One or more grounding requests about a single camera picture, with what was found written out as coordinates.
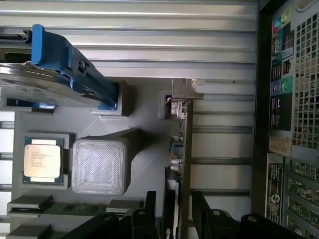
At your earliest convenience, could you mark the wooden engraved tag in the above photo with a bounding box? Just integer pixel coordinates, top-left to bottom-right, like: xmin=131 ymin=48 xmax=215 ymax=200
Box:
xmin=268 ymin=135 xmax=293 ymax=157

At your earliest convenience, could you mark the grey printed parts rack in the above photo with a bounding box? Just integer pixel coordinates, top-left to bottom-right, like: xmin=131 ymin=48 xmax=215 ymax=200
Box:
xmin=0 ymin=80 xmax=174 ymax=239

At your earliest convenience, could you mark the black open PC case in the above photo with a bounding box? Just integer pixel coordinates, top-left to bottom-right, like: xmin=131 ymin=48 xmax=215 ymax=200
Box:
xmin=253 ymin=0 xmax=319 ymax=239

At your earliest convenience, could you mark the silver hard disk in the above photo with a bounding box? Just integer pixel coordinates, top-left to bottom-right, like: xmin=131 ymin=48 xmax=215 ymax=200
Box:
xmin=0 ymin=62 xmax=75 ymax=102

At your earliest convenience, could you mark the silver CPU chip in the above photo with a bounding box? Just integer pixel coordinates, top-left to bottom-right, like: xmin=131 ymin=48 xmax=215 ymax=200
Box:
xmin=23 ymin=143 xmax=63 ymax=179

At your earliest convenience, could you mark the green RAM stick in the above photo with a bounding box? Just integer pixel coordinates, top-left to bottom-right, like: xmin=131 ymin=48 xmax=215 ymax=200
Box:
xmin=10 ymin=202 xmax=108 ymax=216

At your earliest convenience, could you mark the blue disk caddy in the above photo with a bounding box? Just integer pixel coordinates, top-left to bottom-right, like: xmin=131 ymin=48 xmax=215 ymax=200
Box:
xmin=30 ymin=23 xmax=118 ymax=112

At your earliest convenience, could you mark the graphics card with metal bracket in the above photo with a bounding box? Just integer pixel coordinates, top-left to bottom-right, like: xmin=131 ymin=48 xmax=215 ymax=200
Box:
xmin=161 ymin=78 xmax=205 ymax=239

